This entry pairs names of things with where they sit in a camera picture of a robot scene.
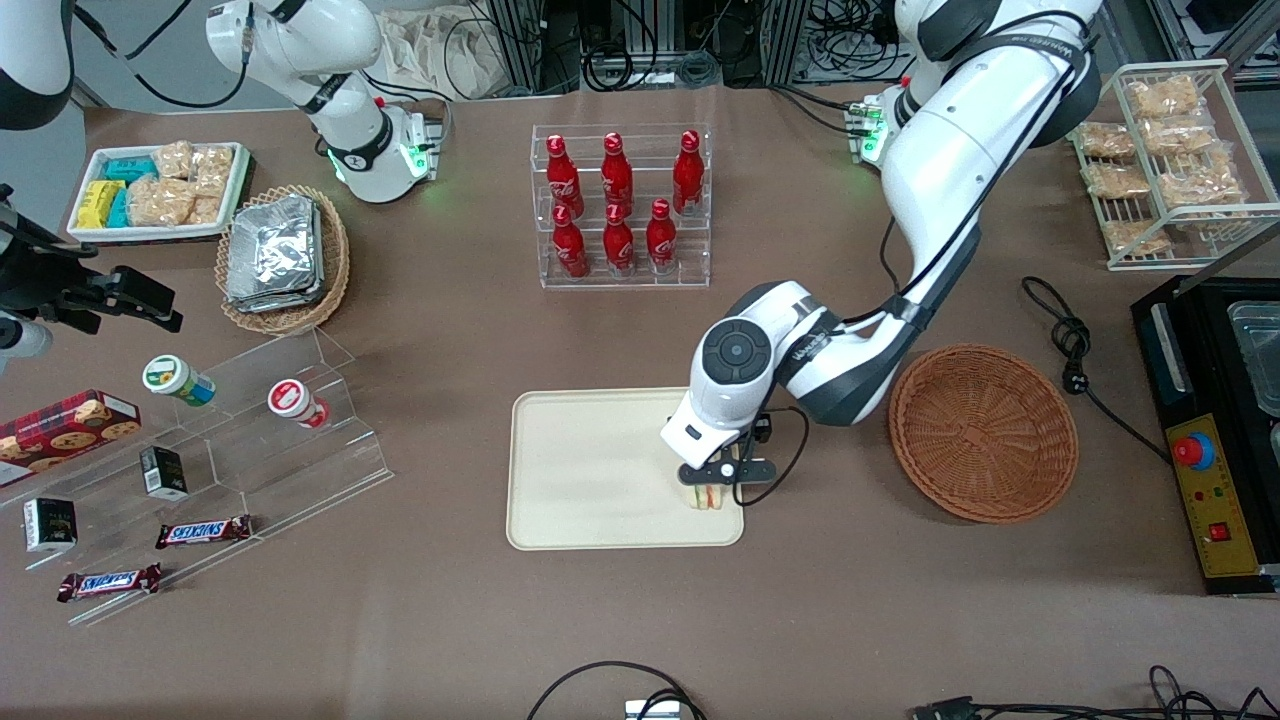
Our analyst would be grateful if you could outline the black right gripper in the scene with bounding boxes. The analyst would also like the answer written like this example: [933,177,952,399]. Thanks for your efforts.
[0,186,185,337]

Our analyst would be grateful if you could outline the white rectangular snack tray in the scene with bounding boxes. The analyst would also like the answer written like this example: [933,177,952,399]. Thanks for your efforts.
[67,142,252,245]

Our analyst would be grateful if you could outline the cream plastic tray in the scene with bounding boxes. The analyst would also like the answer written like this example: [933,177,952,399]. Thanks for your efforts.
[506,386,746,552]

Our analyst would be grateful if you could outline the light oval wicker basket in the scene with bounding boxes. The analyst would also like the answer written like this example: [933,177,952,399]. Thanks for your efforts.
[215,185,352,337]

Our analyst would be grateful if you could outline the brown round wicker basket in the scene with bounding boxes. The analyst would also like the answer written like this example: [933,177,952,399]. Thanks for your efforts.
[889,344,1080,525]

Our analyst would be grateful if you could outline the green lid white cup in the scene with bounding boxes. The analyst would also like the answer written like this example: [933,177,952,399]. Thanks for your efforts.
[142,354,217,409]

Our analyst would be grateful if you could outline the yellow snack packet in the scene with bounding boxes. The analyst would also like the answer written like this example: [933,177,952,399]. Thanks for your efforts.
[77,180,124,230]

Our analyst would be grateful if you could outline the red cookie box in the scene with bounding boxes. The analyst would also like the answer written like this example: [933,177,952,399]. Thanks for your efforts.
[0,389,142,490]

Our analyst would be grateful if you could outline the small black box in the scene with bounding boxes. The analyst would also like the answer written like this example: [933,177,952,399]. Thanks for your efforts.
[22,496,79,555]
[139,445,189,502]

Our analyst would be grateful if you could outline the silver foil packet stack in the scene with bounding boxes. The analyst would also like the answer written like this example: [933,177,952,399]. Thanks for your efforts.
[225,194,327,315]

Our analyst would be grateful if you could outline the red lid white cup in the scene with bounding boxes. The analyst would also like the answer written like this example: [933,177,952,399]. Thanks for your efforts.
[267,378,332,432]

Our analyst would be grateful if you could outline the clear acrylic bottle rack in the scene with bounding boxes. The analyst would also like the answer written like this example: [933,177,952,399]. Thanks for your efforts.
[531,123,712,291]

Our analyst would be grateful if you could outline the brown snickers bar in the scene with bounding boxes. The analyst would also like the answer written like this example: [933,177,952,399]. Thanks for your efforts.
[56,563,164,604]
[154,514,255,551]

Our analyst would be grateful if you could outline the red cola bottle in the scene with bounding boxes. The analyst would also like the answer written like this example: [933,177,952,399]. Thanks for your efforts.
[601,132,635,214]
[545,135,585,220]
[603,203,637,278]
[672,130,706,217]
[552,205,590,280]
[646,199,679,275]

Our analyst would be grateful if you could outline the clear acrylic step display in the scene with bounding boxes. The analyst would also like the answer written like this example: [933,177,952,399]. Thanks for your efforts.
[0,325,395,629]

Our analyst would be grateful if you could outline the beige cloth bag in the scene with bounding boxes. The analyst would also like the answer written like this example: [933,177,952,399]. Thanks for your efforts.
[375,10,506,101]

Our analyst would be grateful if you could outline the clear bagged snack pack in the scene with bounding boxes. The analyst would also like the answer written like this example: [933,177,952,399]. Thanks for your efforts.
[1103,220,1173,257]
[1084,163,1153,199]
[1125,74,1203,120]
[1078,121,1138,161]
[1158,150,1248,208]
[1140,114,1218,157]

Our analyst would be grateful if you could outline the black countertop appliance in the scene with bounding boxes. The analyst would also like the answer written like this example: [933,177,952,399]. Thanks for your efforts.
[1130,274,1280,599]

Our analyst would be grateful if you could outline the black looped cable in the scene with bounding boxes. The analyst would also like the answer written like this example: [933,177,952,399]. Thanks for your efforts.
[526,660,707,720]

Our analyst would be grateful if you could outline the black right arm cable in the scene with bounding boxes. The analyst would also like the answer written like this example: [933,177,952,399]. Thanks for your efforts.
[62,0,253,111]

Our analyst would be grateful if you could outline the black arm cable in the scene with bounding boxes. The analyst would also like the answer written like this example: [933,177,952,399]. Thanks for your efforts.
[842,8,1102,331]
[62,0,253,111]

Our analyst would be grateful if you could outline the black cable with connector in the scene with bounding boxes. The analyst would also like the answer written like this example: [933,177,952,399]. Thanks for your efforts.
[913,664,1280,720]

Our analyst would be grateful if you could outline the black power cable with plug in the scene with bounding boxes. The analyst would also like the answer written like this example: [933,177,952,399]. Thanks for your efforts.
[1020,276,1173,463]

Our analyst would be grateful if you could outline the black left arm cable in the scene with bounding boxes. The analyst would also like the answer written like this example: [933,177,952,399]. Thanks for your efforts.
[842,8,1102,331]

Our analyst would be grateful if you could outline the white wire rack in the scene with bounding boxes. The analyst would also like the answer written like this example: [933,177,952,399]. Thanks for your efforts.
[1067,59,1280,272]

